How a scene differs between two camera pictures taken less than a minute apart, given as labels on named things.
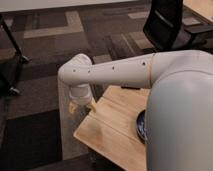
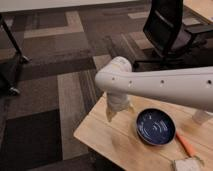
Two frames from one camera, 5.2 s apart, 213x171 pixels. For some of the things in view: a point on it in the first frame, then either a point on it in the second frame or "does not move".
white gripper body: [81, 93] to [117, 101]
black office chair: [165, 30] does not move
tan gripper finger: [92, 105] to [130, 108]
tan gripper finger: [72, 107] to [109, 114]
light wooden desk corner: [204, 8] does not move
